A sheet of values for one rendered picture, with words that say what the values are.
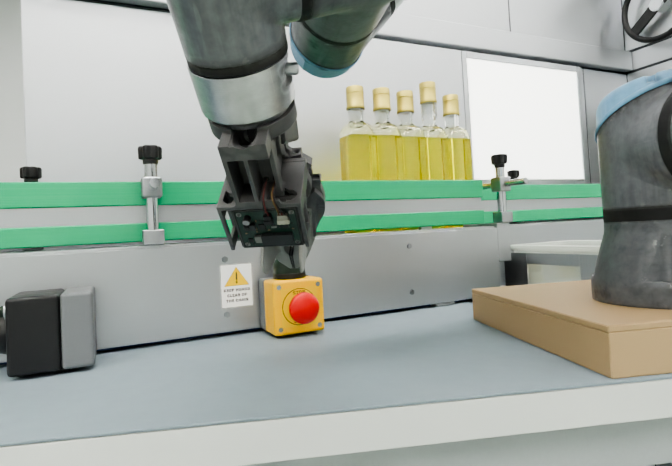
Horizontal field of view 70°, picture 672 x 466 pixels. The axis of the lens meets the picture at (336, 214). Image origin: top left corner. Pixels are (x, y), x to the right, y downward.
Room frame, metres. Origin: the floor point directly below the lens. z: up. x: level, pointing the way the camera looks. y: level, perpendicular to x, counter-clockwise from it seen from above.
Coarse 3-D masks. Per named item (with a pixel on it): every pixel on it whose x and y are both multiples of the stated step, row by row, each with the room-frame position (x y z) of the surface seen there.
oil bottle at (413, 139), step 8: (400, 128) 0.96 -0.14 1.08; (408, 128) 0.95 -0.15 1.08; (416, 128) 0.96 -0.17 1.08; (408, 136) 0.95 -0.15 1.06; (416, 136) 0.96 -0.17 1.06; (424, 136) 0.97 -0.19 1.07; (408, 144) 0.95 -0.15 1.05; (416, 144) 0.96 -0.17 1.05; (424, 144) 0.97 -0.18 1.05; (408, 152) 0.95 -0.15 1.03; (416, 152) 0.96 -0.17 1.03; (424, 152) 0.96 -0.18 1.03; (408, 160) 0.95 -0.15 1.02; (416, 160) 0.96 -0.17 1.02; (424, 160) 0.96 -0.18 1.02; (408, 168) 0.95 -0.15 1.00; (416, 168) 0.96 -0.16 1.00; (424, 168) 0.96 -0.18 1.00; (408, 176) 0.95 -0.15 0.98; (416, 176) 0.95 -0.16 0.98; (424, 176) 0.96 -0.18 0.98
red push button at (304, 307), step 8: (296, 296) 0.61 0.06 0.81; (304, 296) 0.61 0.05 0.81; (312, 296) 0.62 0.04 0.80; (296, 304) 0.61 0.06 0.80; (304, 304) 0.61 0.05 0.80; (312, 304) 0.62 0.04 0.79; (296, 312) 0.61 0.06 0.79; (304, 312) 0.61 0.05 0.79; (312, 312) 0.62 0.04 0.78; (296, 320) 0.61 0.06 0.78; (304, 320) 0.61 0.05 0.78; (312, 320) 0.62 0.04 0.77
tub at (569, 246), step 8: (568, 240) 0.98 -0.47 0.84; (576, 240) 0.97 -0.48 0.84; (584, 240) 0.96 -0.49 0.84; (592, 240) 0.94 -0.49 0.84; (600, 240) 0.92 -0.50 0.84; (512, 248) 0.91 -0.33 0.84; (520, 248) 0.89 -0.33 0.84; (528, 248) 0.87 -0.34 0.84; (536, 248) 0.85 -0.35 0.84; (544, 248) 0.84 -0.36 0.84; (552, 248) 0.82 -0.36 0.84; (560, 248) 0.81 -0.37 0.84; (568, 248) 0.79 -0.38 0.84; (576, 248) 0.78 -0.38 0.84; (584, 248) 0.77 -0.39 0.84; (592, 248) 0.75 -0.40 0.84
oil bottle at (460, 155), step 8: (448, 128) 1.01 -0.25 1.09; (456, 128) 1.01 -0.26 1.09; (448, 136) 1.00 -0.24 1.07; (456, 136) 1.00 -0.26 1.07; (464, 136) 1.01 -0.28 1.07; (456, 144) 1.00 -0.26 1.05; (464, 144) 1.01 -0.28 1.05; (456, 152) 1.00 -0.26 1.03; (464, 152) 1.01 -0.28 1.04; (456, 160) 1.00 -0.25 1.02; (464, 160) 1.01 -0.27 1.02; (456, 168) 1.00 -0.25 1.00; (464, 168) 1.01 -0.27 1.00; (456, 176) 1.00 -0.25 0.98; (464, 176) 1.00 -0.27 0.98; (472, 176) 1.01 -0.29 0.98
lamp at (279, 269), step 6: (276, 264) 0.65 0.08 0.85; (282, 264) 0.65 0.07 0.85; (276, 270) 0.65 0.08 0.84; (282, 270) 0.65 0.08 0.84; (288, 270) 0.65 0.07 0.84; (294, 270) 0.65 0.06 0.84; (276, 276) 0.65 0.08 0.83; (282, 276) 0.65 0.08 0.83; (288, 276) 0.64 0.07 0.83; (294, 276) 0.65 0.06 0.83; (300, 276) 0.65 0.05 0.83
